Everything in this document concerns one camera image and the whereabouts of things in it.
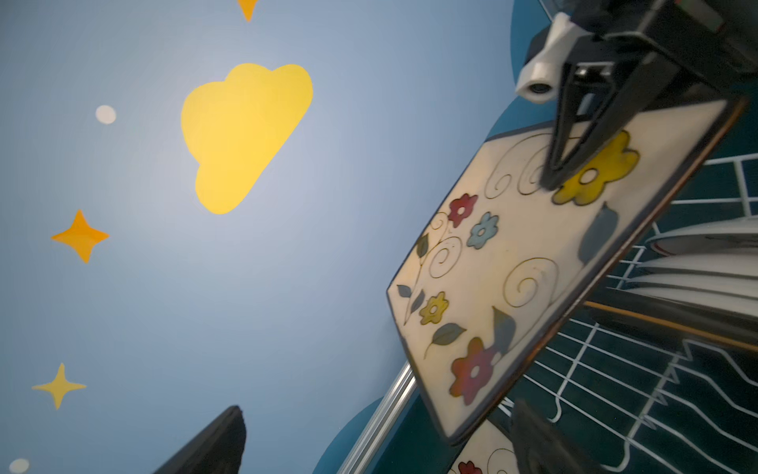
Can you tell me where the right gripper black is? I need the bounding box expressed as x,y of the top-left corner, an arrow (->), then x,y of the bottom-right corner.
540,0 -> 757,191

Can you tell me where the white round plate rightmost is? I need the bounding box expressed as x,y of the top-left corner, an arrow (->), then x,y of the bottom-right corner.
645,216 -> 757,257

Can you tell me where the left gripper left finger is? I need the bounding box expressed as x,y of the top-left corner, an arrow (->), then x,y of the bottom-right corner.
155,406 -> 247,474

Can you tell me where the white round plate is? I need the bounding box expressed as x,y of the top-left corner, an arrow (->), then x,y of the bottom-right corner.
626,286 -> 757,317
645,216 -> 757,257
638,253 -> 757,278

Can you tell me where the white round plate leftmost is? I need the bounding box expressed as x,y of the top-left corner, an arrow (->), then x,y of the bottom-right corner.
626,286 -> 757,317

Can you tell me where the aluminium rear frame rail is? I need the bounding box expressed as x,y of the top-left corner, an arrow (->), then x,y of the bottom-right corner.
338,363 -> 417,474

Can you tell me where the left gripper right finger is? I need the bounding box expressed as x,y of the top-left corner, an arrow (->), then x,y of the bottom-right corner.
510,399 -> 604,474

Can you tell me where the black square floral plate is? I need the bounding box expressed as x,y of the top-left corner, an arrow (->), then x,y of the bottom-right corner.
387,97 -> 747,444
449,421 -> 519,474

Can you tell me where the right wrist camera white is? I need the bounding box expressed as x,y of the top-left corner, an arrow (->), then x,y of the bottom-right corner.
515,12 -> 589,105

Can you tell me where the white wire dish rack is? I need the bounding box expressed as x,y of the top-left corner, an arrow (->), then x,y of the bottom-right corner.
495,152 -> 757,473

